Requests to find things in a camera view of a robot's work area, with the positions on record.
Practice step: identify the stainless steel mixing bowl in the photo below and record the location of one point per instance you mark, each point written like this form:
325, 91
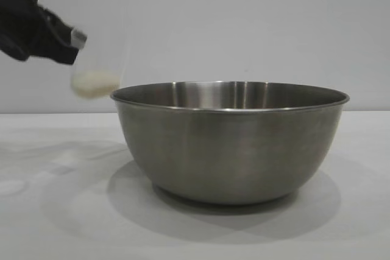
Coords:
231, 150

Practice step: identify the translucent plastic measuring cup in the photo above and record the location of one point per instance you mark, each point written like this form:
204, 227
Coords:
97, 62

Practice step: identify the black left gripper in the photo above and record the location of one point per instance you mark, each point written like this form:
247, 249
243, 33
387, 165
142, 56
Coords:
18, 22

